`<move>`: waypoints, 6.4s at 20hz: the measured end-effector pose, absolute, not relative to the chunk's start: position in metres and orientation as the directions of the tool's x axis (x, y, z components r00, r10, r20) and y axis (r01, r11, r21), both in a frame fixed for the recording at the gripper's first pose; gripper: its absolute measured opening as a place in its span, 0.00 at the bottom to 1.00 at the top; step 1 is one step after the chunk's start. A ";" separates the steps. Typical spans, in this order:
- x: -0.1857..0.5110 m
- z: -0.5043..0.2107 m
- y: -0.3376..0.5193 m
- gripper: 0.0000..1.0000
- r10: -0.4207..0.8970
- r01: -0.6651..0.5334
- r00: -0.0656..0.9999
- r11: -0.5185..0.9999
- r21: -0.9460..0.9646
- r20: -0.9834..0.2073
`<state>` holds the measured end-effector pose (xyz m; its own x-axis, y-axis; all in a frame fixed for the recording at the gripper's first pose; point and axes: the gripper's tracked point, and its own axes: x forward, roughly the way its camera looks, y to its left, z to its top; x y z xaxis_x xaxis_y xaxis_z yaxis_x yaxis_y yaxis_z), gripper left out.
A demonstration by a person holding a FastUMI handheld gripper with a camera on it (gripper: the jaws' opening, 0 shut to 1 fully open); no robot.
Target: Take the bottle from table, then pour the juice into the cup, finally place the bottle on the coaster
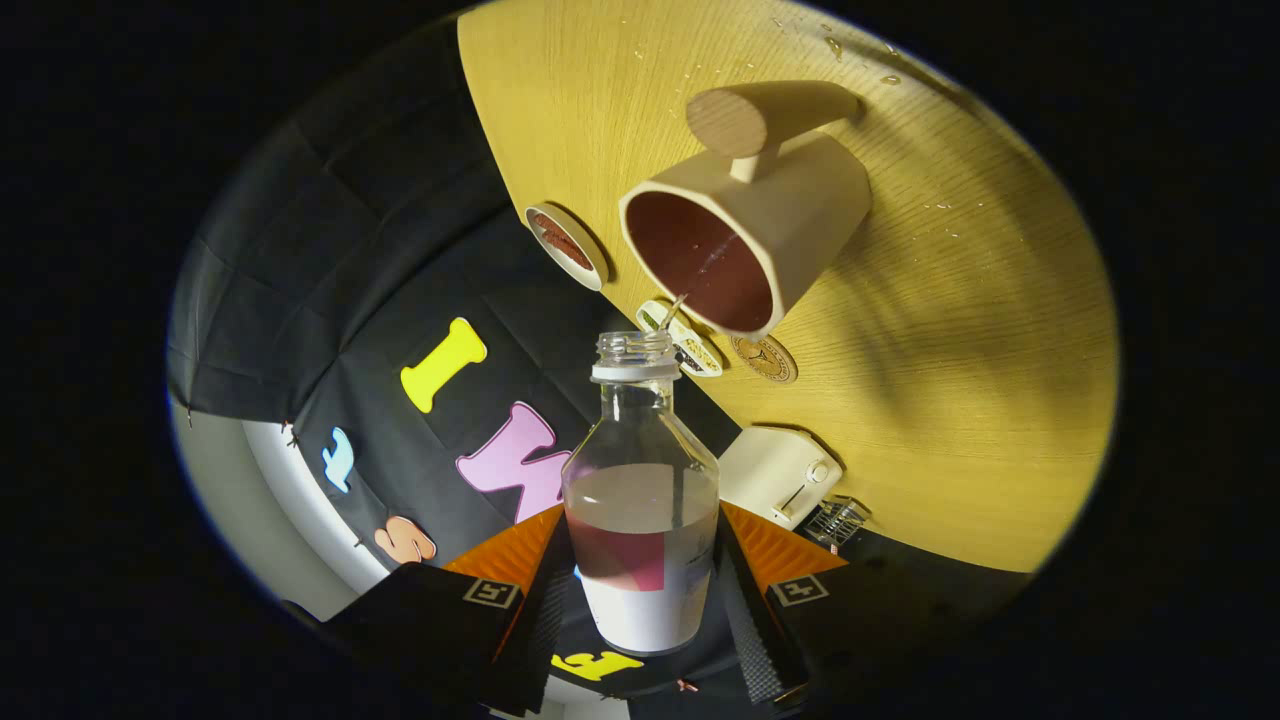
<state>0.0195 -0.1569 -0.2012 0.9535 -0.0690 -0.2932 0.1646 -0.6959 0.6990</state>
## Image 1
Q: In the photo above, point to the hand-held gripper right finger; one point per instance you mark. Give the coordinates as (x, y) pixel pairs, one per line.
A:
(750, 630)

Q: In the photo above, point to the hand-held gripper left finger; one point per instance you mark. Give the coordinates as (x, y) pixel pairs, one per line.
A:
(540, 630)

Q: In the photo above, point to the clear juice bottle pink label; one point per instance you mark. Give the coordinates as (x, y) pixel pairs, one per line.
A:
(640, 500)

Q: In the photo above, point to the round cork coaster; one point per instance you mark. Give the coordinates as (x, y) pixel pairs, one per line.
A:
(765, 360)

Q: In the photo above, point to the white toaster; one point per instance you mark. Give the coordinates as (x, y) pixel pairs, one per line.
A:
(765, 470)

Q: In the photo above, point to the divided white dish with grains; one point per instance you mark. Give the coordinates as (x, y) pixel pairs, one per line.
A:
(695, 352)

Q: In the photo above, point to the wooden table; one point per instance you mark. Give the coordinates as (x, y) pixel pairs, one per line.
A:
(950, 350)

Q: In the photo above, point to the round white plate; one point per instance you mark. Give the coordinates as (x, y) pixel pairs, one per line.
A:
(590, 255)

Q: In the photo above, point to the red meat piece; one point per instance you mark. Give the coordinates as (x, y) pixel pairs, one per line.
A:
(550, 228)
(575, 253)

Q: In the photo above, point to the black backdrop cloth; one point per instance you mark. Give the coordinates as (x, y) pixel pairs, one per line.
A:
(350, 280)

